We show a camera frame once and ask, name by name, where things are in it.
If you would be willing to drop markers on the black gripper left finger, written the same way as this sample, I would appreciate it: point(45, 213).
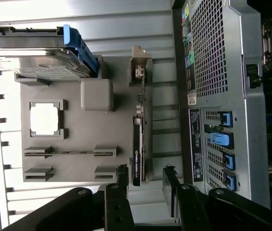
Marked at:
point(54, 211)

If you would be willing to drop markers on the silver hard disk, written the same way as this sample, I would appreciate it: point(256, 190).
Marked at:
point(29, 62)

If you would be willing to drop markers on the open PC case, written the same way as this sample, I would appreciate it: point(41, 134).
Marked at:
point(251, 120)

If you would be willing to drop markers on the grey parts rack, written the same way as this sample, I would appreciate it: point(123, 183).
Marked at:
point(82, 134)

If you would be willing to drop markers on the silver CPU chip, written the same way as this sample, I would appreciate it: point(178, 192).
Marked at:
point(44, 120)

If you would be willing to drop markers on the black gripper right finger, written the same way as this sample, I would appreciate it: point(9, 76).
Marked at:
point(234, 211)

